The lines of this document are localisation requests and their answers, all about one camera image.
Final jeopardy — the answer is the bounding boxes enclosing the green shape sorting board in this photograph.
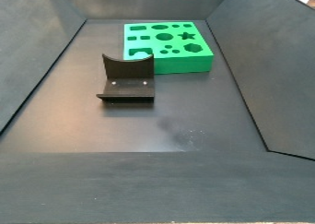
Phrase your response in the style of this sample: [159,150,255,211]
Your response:
[123,21,214,75]

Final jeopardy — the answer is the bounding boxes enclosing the black curved cradle holder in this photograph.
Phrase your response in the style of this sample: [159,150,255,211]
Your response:
[96,54,155,101]

